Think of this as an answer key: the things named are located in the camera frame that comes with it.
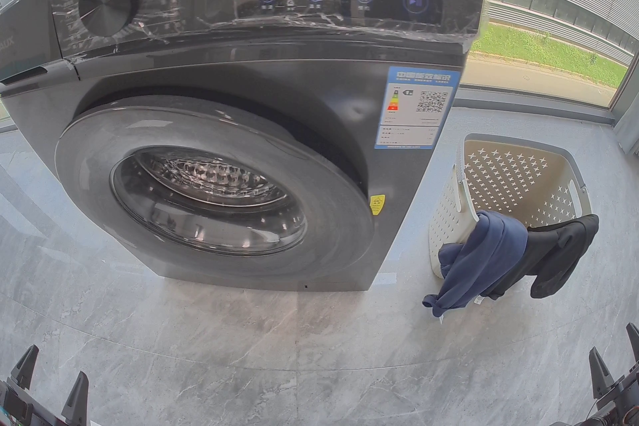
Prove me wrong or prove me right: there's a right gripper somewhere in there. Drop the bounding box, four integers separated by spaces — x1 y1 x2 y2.
574 322 639 426

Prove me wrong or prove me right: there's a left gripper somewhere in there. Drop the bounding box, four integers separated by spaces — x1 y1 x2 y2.
0 344 91 426

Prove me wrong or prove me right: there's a cream laundry basket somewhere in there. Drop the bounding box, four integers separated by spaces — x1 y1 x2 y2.
429 133 594 280

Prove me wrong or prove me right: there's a blue garment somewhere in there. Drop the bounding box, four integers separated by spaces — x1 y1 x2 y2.
422 210 529 318

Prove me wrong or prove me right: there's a grey washing machine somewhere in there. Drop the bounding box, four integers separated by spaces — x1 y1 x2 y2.
0 0 493 293

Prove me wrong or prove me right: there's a black garment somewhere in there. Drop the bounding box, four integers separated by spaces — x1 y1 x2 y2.
485 213 600 301

